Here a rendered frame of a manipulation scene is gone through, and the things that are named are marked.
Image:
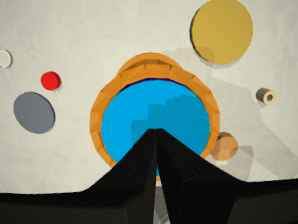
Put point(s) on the red disc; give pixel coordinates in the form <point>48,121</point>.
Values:
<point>50,80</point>

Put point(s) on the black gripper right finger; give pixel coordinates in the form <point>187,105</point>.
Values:
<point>198,192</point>

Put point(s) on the grey flat disc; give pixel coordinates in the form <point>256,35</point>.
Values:
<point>34,112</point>

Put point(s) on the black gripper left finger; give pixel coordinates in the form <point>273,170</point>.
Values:
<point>124,195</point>

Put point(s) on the yellow round disc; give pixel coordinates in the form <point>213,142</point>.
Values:
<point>221,31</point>

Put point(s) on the small white disc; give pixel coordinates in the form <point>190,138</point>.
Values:
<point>5,58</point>

